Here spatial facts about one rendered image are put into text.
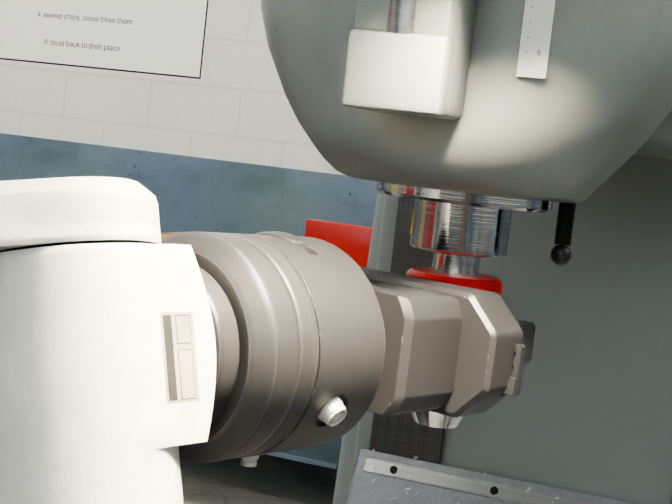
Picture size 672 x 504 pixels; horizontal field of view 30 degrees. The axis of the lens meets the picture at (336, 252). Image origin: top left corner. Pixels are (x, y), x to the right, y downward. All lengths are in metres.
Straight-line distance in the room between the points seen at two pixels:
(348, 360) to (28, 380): 0.13
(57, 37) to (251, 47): 0.94
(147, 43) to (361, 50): 5.04
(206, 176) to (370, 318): 4.85
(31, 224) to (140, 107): 5.10
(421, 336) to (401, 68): 0.11
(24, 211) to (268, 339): 0.10
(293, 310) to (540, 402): 0.55
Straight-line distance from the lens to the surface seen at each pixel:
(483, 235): 0.59
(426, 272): 0.60
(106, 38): 5.63
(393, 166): 0.54
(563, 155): 0.53
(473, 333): 0.54
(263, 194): 5.23
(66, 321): 0.41
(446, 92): 0.49
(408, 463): 1.02
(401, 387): 0.52
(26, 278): 0.42
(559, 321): 0.98
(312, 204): 5.14
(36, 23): 5.83
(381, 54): 0.49
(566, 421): 0.99
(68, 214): 0.42
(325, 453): 4.51
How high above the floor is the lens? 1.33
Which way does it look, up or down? 5 degrees down
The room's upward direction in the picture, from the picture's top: 6 degrees clockwise
